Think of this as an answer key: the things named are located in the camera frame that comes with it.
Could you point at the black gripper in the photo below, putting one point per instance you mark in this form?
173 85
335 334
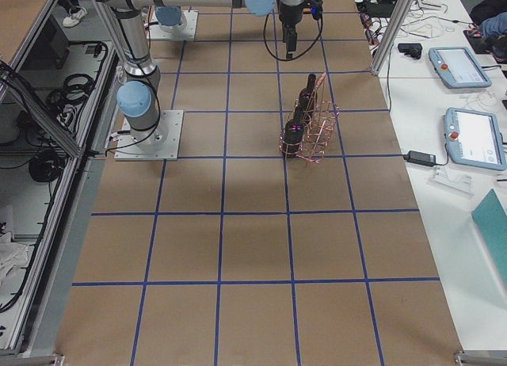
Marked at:
288 10

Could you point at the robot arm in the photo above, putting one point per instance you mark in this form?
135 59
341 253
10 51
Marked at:
142 27
170 18

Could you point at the dark wine bottle left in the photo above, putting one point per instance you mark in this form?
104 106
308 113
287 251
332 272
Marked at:
306 97

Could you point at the dark wine bottle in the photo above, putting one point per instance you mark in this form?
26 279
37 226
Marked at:
293 133
306 97

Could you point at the dark wine bottle right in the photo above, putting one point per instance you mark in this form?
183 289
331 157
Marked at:
293 133

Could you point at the black power brick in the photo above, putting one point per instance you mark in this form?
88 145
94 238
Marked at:
413 50

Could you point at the teach pendant far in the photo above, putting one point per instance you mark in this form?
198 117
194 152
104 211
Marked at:
458 68

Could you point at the teach pendant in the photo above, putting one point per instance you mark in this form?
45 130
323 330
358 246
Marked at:
458 68
473 138

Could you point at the black power adapter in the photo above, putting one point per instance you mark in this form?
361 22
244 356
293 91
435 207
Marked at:
420 158

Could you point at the teach pendant near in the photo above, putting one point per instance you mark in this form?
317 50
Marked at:
473 138

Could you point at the clear acrylic stand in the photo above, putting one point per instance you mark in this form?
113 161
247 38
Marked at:
457 183

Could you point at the teal folder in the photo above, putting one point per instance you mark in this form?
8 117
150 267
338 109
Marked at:
490 218

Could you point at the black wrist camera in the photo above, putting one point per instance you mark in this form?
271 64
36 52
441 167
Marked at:
315 7

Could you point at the copper wire bottle basket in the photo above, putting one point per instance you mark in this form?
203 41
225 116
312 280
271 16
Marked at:
318 127

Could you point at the aluminium frame post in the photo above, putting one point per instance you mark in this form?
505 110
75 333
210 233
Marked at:
401 9

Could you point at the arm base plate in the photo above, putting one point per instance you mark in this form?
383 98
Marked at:
155 32
161 144

